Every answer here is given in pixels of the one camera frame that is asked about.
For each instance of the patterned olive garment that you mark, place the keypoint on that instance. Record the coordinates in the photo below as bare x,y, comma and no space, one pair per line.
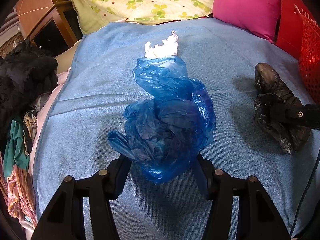
31,127

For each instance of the teal garment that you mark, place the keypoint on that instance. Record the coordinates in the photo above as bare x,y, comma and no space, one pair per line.
17,145

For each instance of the red paper shopping bag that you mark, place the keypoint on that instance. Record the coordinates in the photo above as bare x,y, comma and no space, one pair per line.
290,30

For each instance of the wooden cabinet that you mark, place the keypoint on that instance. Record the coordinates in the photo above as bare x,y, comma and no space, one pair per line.
50,32

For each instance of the pink pillow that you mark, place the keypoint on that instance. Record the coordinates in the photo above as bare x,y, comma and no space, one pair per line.
245,5

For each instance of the clover print quilt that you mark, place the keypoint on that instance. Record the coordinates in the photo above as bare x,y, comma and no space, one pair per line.
125,0

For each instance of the blue plastic bag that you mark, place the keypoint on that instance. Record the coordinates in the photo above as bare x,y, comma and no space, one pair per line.
162,120

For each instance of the striped orange cloth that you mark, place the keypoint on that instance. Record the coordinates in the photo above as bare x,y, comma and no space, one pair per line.
20,192

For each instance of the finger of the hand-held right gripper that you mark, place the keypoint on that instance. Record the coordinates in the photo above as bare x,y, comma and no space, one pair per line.
295,115

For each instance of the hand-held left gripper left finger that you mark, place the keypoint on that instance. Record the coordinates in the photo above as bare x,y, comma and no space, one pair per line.
120,177

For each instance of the black plastic bag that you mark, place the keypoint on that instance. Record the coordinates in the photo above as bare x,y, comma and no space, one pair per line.
272,85

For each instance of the red plastic mesh basket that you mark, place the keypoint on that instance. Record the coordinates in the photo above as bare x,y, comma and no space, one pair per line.
310,62

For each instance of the blue blanket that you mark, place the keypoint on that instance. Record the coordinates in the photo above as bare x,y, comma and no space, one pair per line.
100,100

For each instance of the beige pillow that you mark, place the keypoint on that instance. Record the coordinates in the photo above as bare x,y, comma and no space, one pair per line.
63,60

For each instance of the black garment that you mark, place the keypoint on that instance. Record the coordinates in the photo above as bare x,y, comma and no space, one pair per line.
27,75

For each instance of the white tissue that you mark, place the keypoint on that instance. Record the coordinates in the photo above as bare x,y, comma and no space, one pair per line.
165,48

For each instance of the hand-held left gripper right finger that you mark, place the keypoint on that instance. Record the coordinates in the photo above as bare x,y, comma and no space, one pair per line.
202,183

